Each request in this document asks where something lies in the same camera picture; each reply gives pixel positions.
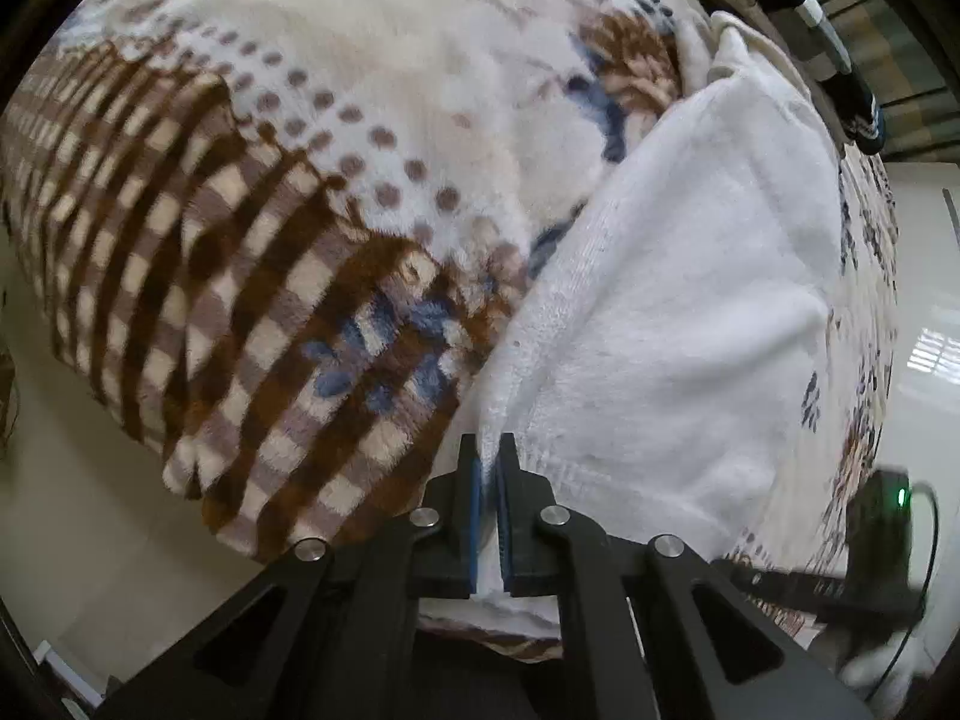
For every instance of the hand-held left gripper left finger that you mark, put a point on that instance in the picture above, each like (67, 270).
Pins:
(472, 525)

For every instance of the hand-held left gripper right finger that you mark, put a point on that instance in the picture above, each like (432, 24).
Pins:
(505, 525)

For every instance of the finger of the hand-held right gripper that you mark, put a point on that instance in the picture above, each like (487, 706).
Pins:
(780, 585)

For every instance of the white fleece garment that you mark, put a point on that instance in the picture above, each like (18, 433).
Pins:
(675, 315)

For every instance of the brown checked printed blanket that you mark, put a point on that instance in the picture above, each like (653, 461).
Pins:
(225, 240)

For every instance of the beige plaid cloth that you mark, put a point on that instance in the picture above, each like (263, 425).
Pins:
(900, 67)

